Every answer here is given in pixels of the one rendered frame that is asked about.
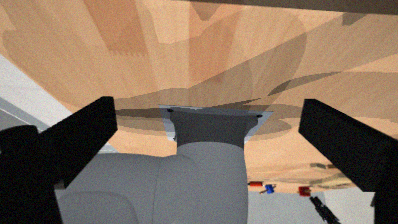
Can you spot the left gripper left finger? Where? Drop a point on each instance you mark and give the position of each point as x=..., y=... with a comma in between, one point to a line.
x=26, y=191

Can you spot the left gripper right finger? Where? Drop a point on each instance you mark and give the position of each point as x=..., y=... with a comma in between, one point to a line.
x=366, y=156

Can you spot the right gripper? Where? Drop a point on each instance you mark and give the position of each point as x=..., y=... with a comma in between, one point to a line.
x=324, y=210

